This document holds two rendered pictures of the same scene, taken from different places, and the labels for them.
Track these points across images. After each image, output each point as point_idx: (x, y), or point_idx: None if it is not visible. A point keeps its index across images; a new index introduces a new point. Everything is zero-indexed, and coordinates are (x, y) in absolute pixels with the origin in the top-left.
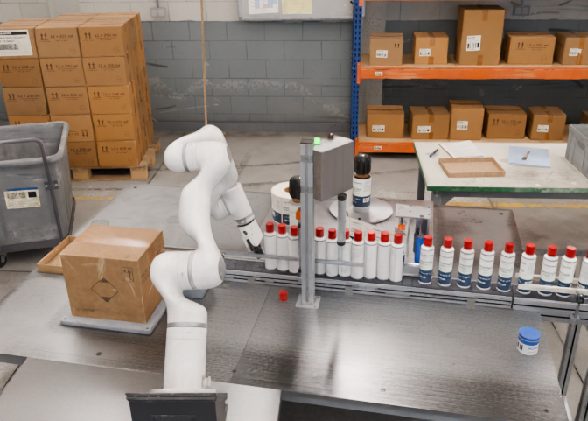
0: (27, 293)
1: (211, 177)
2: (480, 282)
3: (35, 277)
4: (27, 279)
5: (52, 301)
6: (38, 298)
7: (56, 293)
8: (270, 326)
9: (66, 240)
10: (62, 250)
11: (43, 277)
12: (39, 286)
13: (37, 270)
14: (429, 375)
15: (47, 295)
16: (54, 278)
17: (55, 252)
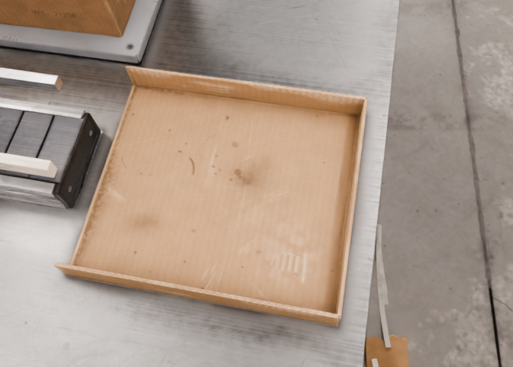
0: (337, 11)
1: None
2: None
3: (354, 83)
4: (375, 74)
5: None
6: None
7: (251, 14)
8: None
9: (339, 292)
10: (337, 251)
11: (328, 83)
12: (317, 42)
13: (373, 126)
14: None
15: (273, 6)
16: (288, 79)
17: (349, 211)
